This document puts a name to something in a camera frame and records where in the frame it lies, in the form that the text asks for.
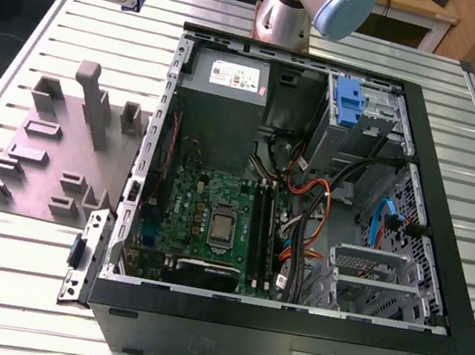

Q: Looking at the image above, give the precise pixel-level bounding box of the metal disk bay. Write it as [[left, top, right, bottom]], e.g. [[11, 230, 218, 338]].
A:
[[318, 240, 453, 331]]

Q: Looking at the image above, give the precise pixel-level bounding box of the black CPU socket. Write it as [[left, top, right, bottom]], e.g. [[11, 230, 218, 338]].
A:
[[200, 199, 247, 259]]

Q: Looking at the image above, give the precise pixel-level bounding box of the grey power supply unit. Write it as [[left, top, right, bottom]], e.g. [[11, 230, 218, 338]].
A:
[[164, 43, 274, 180]]

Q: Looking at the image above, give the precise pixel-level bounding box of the silver CPU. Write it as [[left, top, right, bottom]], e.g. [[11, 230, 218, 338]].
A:
[[207, 213, 237, 247]]

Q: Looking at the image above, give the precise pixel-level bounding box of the green motherboard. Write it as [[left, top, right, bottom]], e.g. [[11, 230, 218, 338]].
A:
[[118, 155, 306, 304]]

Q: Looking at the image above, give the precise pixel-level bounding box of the metal drive cage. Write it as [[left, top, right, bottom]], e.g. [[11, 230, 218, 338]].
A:
[[302, 70, 424, 189]]

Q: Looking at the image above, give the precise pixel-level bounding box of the black graphics card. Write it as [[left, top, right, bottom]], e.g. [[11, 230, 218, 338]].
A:
[[159, 252, 244, 296]]

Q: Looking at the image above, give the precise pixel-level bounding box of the black open PC case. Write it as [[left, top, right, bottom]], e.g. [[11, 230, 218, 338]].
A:
[[50, 7, 475, 355]]

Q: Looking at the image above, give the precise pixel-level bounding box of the blue video port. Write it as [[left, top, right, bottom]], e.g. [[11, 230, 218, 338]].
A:
[[67, 234, 88, 269]]

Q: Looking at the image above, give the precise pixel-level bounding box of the grey parts rack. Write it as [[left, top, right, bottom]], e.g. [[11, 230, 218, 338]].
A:
[[0, 44, 160, 236]]

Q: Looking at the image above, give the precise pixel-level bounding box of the wooden desk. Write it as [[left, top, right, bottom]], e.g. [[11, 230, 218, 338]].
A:
[[366, 0, 466, 59]]

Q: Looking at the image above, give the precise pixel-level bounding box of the orange wire bundle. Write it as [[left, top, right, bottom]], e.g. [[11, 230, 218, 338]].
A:
[[272, 172, 337, 271]]

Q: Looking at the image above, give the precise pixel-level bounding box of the thick black cable bundle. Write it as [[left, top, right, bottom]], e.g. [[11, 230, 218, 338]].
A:
[[282, 143, 407, 318]]

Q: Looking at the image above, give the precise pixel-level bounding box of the blue data wire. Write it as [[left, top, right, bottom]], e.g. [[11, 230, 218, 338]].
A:
[[370, 196, 413, 254]]

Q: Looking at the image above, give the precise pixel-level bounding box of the metal rear bracket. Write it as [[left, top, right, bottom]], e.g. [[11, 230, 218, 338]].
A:
[[56, 202, 118, 312]]

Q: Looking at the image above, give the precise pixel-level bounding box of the black power wire plug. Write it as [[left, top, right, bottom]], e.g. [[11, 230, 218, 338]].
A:
[[386, 213, 436, 243]]

